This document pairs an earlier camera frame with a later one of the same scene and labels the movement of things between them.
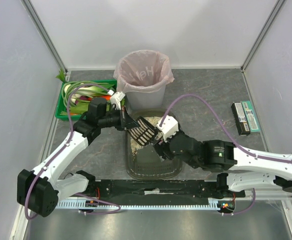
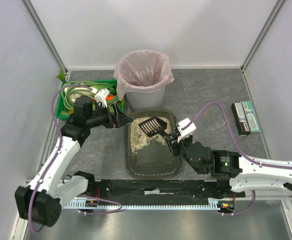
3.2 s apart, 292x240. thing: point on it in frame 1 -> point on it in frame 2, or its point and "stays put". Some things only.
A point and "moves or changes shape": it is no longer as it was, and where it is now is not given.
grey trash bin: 145,100 stays put
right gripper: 163,146 -> 175,143
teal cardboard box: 250,116 stays put
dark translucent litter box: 147,163 stays put
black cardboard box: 240,119 stays put
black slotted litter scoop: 145,132 moves or changes shape
